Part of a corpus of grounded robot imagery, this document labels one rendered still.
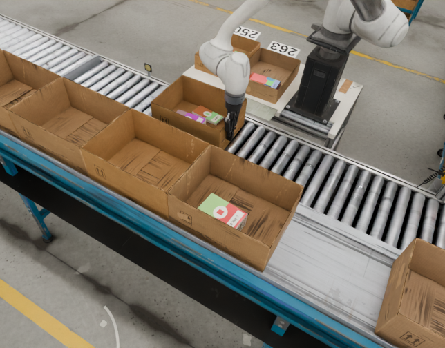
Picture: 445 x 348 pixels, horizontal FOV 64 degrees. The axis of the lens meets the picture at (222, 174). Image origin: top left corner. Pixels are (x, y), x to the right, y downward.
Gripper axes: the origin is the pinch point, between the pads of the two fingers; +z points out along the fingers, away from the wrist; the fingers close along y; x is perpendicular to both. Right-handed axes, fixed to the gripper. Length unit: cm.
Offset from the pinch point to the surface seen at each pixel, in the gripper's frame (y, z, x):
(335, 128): 48, 10, -41
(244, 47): 90, 8, 38
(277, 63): 86, 7, 12
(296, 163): 11.0, 10.5, -32.8
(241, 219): -48, -10, -30
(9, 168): -63, 18, 85
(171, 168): -36.0, -3.5, 8.5
